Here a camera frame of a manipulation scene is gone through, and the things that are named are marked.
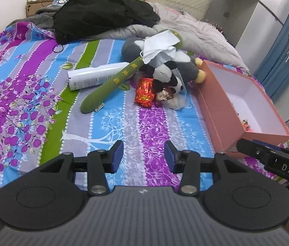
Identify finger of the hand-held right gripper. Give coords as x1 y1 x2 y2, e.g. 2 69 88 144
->
253 139 289 152
236 138 270 163

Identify grey penguin plush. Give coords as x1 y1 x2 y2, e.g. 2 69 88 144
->
122 37 207 84

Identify white tissue paper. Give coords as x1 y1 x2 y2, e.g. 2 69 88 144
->
141 30 181 64

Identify green plush stick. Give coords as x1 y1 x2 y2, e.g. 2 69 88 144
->
80 29 183 115

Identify small brown doll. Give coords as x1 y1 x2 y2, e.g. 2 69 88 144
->
156 87 175 102

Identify black jacket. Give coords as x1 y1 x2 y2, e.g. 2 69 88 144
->
53 0 161 46

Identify light grey quilt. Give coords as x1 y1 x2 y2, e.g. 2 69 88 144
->
93 1 250 73

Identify panda plush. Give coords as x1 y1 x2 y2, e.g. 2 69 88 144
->
153 59 187 95

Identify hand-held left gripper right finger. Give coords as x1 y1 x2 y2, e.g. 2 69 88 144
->
164 141 250 196

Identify brown cardboard box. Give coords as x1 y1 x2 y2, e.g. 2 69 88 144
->
26 0 57 18

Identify dark curved rod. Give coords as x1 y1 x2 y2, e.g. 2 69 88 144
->
242 0 286 25

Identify pink cardboard box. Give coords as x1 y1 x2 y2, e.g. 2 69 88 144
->
198 59 289 157

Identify white spray can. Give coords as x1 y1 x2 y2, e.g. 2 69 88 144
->
68 62 132 91

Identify floral striped bedsheet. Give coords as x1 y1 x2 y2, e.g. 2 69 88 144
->
0 22 289 198

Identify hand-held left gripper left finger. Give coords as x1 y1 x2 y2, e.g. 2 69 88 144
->
39 140 124 197

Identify small colourful toy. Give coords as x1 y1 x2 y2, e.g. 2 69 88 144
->
240 119 253 132

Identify red foil packet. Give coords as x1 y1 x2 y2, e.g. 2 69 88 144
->
135 77 156 107

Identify blue curtain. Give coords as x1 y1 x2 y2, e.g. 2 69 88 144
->
253 0 289 103

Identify grey fleece blanket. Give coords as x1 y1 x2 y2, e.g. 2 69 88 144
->
27 6 66 30

